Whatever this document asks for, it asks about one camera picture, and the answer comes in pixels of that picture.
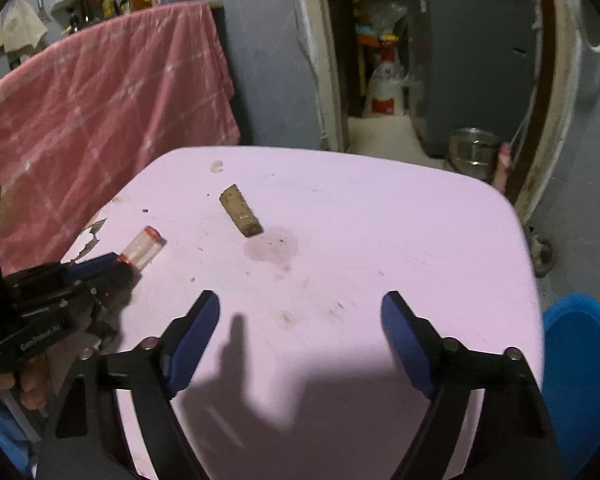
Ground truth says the beige cloth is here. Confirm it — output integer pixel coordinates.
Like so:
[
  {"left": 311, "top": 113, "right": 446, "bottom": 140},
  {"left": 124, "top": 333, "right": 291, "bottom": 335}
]
[{"left": 0, "top": 0, "right": 48, "bottom": 58}]

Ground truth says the torn white paper piece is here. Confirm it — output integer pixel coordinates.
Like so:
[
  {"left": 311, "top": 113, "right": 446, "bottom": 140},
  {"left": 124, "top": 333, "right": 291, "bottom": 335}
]
[{"left": 75, "top": 219, "right": 108, "bottom": 261}]

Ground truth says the blue plastic basin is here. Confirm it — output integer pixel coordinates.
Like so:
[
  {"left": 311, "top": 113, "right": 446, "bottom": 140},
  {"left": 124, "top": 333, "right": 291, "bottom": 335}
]
[{"left": 542, "top": 294, "right": 600, "bottom": 480}]

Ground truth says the brown wooden block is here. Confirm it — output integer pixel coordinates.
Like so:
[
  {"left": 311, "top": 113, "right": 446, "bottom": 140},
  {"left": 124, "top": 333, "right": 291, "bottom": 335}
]
[{"left": 219, "top": 184, "right": 264, "bottom": 237}]

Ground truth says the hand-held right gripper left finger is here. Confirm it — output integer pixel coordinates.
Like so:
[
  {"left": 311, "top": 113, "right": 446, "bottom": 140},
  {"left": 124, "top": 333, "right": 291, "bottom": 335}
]
[{"left": 36, "top": 290, "right": 221, "bottom": 480}]

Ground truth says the wooden door frame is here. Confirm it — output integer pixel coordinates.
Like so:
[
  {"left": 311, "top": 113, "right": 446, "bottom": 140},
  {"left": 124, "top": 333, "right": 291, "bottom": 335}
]
[{"left": 295, "top": 0, "right": 588, "bottom": 226}]

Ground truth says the person's left hand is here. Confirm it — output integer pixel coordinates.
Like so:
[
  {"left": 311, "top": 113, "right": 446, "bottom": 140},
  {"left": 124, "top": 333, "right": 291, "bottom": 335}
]
[{"left": 0, "top": 355, "right": 51, "bottom": 409}]

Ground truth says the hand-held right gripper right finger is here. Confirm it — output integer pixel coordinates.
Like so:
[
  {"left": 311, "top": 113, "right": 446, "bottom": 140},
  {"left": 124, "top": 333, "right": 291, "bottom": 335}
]
[{"left": 381, "top": 290, "right": 565, "bottom": 480}]

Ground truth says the pink bottle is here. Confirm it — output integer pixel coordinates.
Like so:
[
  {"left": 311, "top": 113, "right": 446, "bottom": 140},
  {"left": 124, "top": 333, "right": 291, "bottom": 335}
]
[{"left": 492, "top": 142, "right": 515, "bottom": 188}]

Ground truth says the pink floral tablecloth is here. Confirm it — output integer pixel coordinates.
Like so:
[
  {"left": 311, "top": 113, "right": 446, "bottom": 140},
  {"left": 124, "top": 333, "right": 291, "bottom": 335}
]
[{"left": 60, "top": 146, "right": 546, "bottom": 480}]

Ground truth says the blue cloth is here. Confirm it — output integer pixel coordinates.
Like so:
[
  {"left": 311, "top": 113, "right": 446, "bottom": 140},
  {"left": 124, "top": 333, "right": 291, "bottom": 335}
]
[{"left": 0, "top": 392, "right": 36, "bottom": 468}]

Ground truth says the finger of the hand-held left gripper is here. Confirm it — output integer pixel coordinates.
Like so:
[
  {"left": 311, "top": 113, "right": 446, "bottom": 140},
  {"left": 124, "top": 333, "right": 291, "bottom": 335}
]
[
  {"left": 62, "top": 252, "right": 119, "bottom": 281},
  {"left": 77, "top": 262, "right": 138, "bottom": 311}
]

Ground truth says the stainless steel bucket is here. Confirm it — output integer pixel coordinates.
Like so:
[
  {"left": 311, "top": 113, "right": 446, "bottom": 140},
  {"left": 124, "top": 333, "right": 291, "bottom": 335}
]
[{"left": 446, "top": 127, "right": 503, "bottom": 181}]

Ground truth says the pink plaid towel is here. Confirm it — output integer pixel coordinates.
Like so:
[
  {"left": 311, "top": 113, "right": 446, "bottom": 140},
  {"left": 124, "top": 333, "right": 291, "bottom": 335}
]
[{"left": 0, "top": 1, "right": 242, "bottom": 276}]

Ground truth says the clear tube with red caps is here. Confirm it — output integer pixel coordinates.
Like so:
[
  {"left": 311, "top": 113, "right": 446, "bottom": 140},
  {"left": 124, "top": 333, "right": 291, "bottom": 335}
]
[{"left": 117, "top": 226, "right": 167, "bottom": 275}]

